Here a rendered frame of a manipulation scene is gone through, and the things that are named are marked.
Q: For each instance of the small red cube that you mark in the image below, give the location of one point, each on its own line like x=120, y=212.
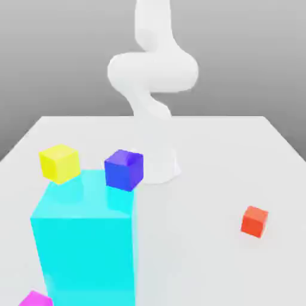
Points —
x=253, y=222

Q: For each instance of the small magenta cube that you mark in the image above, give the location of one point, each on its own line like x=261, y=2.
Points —
x=35, y=300

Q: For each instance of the small yellow cube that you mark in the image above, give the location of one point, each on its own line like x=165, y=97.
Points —
x=59, y=162

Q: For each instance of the large cyan box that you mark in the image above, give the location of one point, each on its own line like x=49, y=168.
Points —
x=86, y=251

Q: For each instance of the small blue cube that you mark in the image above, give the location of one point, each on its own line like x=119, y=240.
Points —
x=122, y=172

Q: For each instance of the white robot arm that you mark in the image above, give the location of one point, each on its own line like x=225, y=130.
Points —
x=153, y=71

